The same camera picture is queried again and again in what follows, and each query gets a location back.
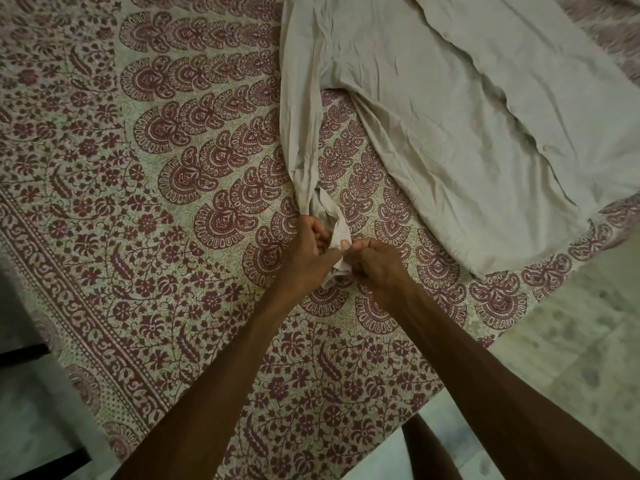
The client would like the person's right forearm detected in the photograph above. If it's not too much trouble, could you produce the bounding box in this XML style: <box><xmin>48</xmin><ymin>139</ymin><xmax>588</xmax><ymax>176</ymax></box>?
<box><xmin>376</xmin><ymin>286</ymin><xmax>640</xmax><ymax>480</ymax></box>

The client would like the person's right hand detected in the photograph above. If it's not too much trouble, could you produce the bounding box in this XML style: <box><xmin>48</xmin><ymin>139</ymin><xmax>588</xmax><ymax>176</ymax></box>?
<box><xmin>342</xmin><ymin>238</ymin><xmax>417</xmax><ymax>309</ymax></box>

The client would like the black metal bar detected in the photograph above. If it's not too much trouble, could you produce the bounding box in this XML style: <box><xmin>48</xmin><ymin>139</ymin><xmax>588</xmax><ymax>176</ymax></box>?
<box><xmin>9</xmin><ymin>447</ymin><xmax>94</xmax><ymax>480</ymax></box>
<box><xmin>0</xmin><ymin>343</ymin><xmax>52</xmax><ymax>368</ymax></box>

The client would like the beige long-sleeved shirt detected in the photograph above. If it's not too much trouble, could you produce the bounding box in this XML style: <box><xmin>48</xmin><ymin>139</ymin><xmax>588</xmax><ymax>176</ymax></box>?
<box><xmin>278</xmin><ymin>0</ymin><xmax>640</xmax><ymax>291</ymax></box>

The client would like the maroon floral patterned bedsheet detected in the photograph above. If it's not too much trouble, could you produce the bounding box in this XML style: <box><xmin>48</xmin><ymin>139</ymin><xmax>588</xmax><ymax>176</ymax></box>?
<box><xmin>0</xmin><ymin>0</ymin><xmax>640</xmax><ymax>480</ymax></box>

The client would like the person's left forearm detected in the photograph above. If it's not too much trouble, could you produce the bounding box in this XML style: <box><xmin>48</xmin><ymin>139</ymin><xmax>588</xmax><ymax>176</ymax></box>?
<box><xmin>111</xmin><ymin>288</ymin><xmax>307</xmax><ymax>480</ymax></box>

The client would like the person's left hand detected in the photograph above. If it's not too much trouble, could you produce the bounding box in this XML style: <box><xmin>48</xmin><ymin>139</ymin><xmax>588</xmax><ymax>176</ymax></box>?
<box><xmin>274</xmin><ymin>215</ymin><xmax>344</xmax><ymax>298</ymax></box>

